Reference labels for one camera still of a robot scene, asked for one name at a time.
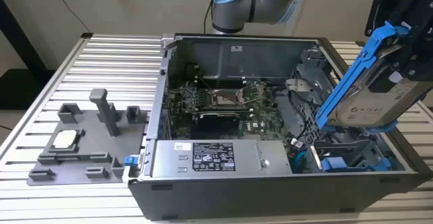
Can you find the grey power supply unit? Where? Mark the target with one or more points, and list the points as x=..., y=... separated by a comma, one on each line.
x=244, y=158

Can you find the CPU socket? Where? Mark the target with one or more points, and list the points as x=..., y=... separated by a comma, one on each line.
x=225, y=99

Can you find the blue case latch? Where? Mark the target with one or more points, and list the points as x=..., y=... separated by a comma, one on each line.
x=132, y=160

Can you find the hard disk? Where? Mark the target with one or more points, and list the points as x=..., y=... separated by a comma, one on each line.
x=366, y=102
x=334, y=164

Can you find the black furniture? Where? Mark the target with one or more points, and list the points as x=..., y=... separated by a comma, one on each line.
x=21, y=87

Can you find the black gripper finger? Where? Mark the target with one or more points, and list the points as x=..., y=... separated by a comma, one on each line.
x=418, y=56
x=380, y=8

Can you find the green motherboard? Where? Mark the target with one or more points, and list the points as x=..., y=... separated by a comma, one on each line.
x=264, y=117

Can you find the black table corner cap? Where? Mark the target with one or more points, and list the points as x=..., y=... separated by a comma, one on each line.
x=88, y=35

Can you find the grey metal disk bay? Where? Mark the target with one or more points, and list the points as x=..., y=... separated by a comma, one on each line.
x=314, y=87

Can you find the grey parts rack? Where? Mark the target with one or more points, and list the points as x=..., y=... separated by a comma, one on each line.
x=96, y=137

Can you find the open black PC case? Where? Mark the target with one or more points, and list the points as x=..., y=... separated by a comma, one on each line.
x=237, y=198

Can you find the black graphics card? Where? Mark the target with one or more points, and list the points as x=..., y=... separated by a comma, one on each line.
x=217, y=125

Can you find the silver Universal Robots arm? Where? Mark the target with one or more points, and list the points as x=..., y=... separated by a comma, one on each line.
x=231, y=11

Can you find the silver CPU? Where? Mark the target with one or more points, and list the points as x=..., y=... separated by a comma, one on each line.
x=68, y=139

